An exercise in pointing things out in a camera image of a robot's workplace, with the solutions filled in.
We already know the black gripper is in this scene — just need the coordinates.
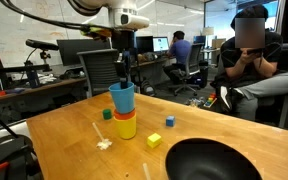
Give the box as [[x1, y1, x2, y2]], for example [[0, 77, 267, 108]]
[[111, 29, 136, 90]]

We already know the blue plastic cup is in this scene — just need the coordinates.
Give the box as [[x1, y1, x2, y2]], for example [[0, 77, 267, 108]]
[[108, 81, 136, 115]]

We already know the orange plastic cup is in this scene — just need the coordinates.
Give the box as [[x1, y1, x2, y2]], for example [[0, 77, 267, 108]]
[[112, 108, 137, 121]]

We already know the yellow plastic cup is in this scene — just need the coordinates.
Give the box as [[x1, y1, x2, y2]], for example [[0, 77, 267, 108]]
[[113, 114, 138, 141]]

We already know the grey mesh office chair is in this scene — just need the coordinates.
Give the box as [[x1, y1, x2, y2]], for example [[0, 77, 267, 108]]
[[76, 48, 134, 99]]

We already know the small dark computer monitor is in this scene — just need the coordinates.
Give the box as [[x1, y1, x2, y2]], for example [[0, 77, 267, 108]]
[[135, 35, 155, 55]]

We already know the green wooden block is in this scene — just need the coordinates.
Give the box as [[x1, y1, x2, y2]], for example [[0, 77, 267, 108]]
[[101, 108, 113, 121]]

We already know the lit computer monitor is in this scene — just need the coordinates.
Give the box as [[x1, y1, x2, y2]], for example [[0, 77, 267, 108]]
[[152, 36, 171, 54]]

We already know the wide dark computer monitor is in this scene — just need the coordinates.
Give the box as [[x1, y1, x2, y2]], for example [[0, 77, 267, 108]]
[[56, 37, 112, 67]]

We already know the seated person blue shirt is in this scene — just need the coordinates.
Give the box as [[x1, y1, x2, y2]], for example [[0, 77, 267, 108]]
[[161, 30, 193, 85]]

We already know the blue wooden cube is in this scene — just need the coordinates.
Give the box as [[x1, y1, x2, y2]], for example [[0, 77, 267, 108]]
[[165, 115, 176, 128]]

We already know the black swivel office chair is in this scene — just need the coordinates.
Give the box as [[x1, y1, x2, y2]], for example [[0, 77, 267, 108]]
[[168, 42, 206, 97]]

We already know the white crumpled tape piece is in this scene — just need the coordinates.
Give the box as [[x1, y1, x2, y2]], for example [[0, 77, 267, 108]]
[[95, 138, 113, 151]]

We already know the yellow wooden cube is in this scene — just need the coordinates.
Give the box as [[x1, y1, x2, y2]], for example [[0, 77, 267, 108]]
[[146, 132, 163, 150]]

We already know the wooden side desk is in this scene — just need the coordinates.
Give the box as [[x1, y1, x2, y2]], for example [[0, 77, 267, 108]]
[[0, 76, 87, 105]]

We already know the colourful toy xylophone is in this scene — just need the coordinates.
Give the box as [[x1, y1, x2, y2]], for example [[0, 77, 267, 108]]
[[203, 92, 219, 109]]

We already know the white table lamp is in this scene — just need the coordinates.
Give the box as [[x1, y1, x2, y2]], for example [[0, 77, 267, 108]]
[[201, 26, 215, 37]]

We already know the black metal stand red knob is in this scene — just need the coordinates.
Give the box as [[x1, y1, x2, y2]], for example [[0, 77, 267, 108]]
[[0, 52, 52, 91]]

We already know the black bowl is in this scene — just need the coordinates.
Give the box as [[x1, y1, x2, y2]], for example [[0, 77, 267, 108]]
[[165, 137, 264, 180]]

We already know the seated person black shirt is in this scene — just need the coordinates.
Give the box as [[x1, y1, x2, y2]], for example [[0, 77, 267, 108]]
[[216, 3, 288, 122]]

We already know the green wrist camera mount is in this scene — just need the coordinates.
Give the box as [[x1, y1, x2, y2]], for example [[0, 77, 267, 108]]
[[80, 25, 114, 39]]

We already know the black stereo camera on mount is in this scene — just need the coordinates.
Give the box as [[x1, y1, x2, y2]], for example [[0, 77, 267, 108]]
[[25, 38, 60, 65]]

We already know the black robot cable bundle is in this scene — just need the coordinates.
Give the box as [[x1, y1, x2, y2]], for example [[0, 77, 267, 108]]
[[0, 0, 116, 33]]

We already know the black clamp orange handle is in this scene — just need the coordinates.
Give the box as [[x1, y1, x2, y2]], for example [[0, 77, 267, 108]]
[[0, 133, 44, 180]]

